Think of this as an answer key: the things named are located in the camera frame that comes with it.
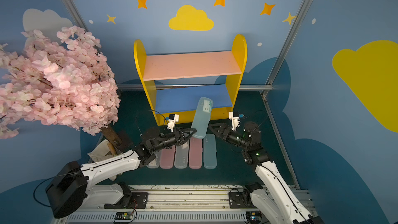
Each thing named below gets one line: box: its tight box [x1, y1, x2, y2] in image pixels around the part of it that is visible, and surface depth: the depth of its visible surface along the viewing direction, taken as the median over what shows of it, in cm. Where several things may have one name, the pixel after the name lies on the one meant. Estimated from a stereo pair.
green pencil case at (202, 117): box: [191, 96, 214, 139], surface depth 76 cm
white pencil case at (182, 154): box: [174, 137, 190, 169], surface depth 90 cm
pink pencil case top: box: [159, 144, 176, 170], surface depth 87 cm
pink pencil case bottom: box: [188, 136, 203, 170], surface depth 90 cm
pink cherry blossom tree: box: [0, 25, 124, 149], surface depth 53 cm
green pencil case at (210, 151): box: [203, 133, 218, 170], surface depth 91 cm
